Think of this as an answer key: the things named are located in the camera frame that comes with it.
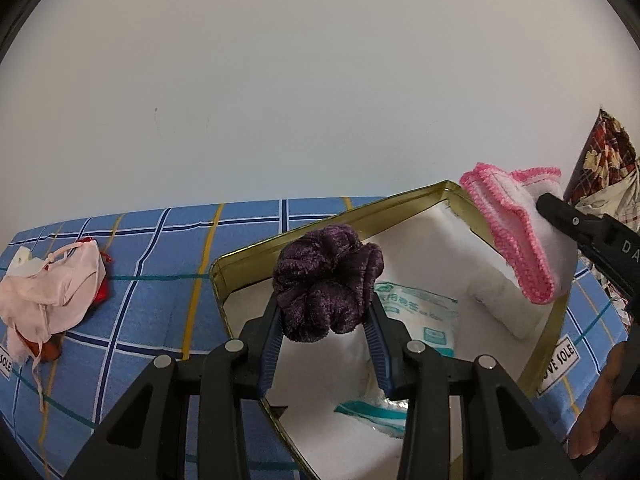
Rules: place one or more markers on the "person's right hand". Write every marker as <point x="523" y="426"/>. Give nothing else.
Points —
<point x="597" y="405"/>

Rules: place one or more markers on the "white gauze roll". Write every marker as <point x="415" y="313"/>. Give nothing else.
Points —
<point x="505" y="305"/>

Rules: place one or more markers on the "pink-edged white cloth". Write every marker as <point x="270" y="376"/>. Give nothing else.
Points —
<point x="520" y="225"/>

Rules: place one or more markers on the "gold tin box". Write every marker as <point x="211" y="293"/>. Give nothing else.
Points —
<point x="480" y="232"/>

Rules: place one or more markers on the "dark red floral quilt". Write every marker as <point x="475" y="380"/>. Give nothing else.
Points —
<point x="610" y="155"/>

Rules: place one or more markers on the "blue plaid bed sheet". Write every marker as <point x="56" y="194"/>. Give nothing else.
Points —
<point x="165" y="280"/>

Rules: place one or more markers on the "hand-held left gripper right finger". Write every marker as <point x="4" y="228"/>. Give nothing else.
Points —
<point x="376" y="350"/>

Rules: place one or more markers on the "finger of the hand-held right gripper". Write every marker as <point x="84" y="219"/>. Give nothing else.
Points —
<point x="565" y="212"/>

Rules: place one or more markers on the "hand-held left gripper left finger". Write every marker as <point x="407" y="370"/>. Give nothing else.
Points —
<point x="270" y="350"/>

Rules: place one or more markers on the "purple velvet scrunchie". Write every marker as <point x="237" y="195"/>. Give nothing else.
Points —
<point x="325" y="280"/>

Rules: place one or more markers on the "white teal-print packet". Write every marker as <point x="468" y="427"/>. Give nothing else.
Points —
<point x="425" y="315"/>
<point x="375" y="415"/>

